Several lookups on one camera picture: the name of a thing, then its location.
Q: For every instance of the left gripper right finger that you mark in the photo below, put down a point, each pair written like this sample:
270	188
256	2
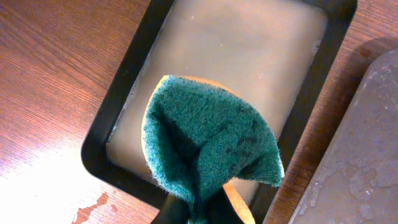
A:
219	210

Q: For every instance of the large brown serving tray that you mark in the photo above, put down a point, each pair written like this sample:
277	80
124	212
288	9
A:
356	181

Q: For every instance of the small black water tray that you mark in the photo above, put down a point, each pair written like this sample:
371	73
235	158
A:
274	54

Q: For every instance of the green yellow sponge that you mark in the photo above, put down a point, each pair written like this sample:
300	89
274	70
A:
196	136

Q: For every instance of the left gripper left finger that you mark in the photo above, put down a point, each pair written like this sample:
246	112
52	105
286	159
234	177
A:
174	211

